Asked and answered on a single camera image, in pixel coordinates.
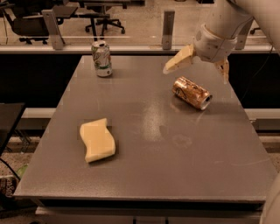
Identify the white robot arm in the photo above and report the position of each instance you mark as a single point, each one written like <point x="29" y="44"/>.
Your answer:
<point x="227" y="17"/>

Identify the metal railing bracket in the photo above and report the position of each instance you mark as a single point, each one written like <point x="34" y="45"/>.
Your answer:
<point x="242" y="36"/>
<point x="53" y="29"/>
<point x="168" y="24"/>

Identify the right metal railing bracket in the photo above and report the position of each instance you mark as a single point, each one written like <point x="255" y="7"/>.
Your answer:
<point x="242" y="36"/>

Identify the yellow wavy sponge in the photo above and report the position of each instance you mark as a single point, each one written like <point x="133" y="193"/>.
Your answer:
<point x="98" y="140"/>

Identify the black office chair right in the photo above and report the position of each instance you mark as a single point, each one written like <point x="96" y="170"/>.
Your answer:
<point x="253" y="31"/>

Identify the black office chair left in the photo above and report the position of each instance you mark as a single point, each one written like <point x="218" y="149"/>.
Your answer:
<point x="26" y="19"/>

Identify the orange soda can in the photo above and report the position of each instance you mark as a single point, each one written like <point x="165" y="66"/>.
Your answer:
<point x="191" y="93"/>

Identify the green white soda can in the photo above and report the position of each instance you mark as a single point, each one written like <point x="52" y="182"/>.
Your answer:
<point x="101" y="57"/>

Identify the black office chair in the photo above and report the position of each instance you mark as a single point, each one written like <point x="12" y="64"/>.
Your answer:
<point x="253" y="31"/>
<point x="26" y="19"/>
<point x="102" y="7"/>

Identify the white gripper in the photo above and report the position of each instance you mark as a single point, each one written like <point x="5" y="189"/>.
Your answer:
<point x="213" y="46"/>

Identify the left metal railing bracket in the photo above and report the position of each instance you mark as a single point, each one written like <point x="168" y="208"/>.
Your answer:
<point x="53" y="29"/>

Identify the middle metal railing bracket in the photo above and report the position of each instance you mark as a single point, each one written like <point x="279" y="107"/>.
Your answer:
<point x="168" y="24"/>

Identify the black office chair centre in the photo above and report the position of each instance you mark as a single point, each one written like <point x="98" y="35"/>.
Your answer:
<point x="102" y="7"/>

